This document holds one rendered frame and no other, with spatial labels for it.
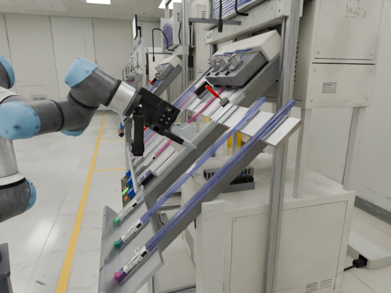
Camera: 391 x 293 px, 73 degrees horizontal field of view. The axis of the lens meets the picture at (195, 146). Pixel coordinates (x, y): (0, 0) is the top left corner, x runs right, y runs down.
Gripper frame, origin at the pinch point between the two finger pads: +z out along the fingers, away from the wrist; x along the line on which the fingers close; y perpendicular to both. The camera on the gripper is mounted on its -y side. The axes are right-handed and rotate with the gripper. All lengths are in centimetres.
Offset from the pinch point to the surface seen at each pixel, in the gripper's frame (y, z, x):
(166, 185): -16.8, 6.0, 16.1
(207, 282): -28.1, 18.8, -13.9
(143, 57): 74, 2, 482
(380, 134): 79, 167, 87
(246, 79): 30.2, 12.8, 19.9
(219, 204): -7.9, 9.4, -13.9
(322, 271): -22, 96, 16
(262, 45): 42.3, 10.1, 17.8
